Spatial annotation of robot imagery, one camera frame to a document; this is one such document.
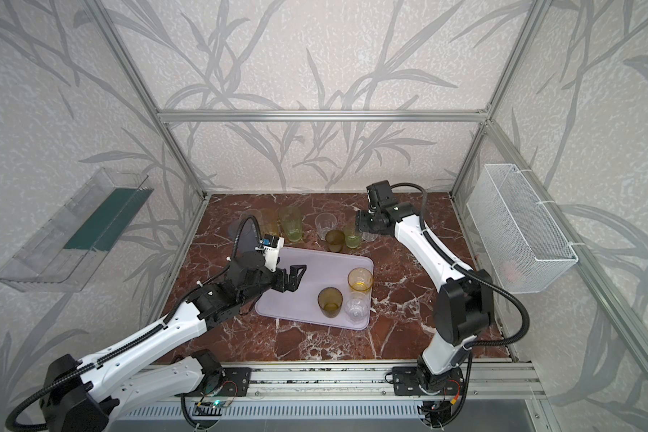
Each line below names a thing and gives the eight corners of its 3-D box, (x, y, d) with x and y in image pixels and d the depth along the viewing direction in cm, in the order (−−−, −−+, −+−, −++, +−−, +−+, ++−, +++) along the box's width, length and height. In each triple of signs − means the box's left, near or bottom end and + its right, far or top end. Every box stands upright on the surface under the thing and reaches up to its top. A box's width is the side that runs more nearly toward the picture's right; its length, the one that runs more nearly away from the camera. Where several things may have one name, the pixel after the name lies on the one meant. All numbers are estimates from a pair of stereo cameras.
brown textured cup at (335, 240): (326, 252, 103) (325, 243, 98) (327, 238, 107) (326, 229, 102) (345, 252, 103) (345, 243, 98) (344, 238, 107) (345, 229, 102)
